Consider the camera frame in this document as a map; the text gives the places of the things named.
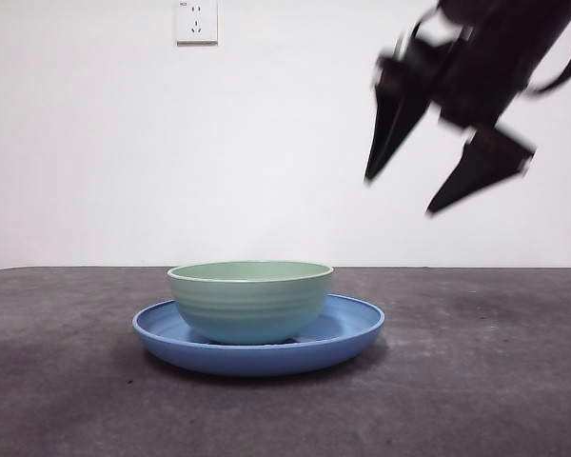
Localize green ribbed bowl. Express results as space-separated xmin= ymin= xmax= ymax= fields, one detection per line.
xmin=166 ymin=260 xmax=336 ymax=346

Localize blue plate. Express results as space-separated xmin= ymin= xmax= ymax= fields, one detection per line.
xmin=132 ymin=293 xmax=387 ymax=379

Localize white wall socket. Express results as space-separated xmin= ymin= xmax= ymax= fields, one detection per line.
xmin=175 ymin=0 xmax=220 ymax=48

